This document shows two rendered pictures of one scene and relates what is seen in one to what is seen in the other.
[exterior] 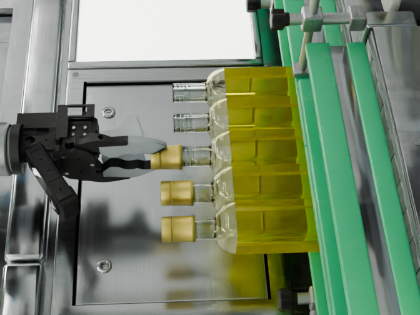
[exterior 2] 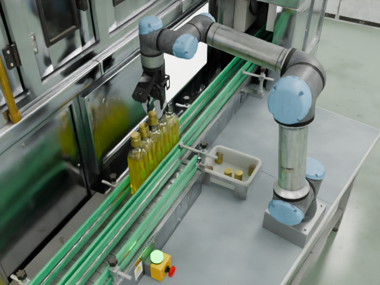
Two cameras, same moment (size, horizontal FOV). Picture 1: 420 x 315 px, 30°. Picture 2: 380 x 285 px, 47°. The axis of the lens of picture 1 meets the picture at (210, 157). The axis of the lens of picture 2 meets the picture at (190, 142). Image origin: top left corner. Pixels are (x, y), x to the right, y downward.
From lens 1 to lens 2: 106 cm
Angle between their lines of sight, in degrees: 45
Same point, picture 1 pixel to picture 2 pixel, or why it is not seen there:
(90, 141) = (162, 99)
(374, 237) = (157, 213)
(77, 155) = (155, 93)
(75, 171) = not seen: hidden behind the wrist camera
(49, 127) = (161, 74)
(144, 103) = not seen: hidden behind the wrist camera
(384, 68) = (193, 183)
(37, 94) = not seen: hidden behind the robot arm
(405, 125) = (182, 200)
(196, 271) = (106, 134)
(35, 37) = (169, 14)
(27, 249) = (104, 68)
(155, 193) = (126, 101)
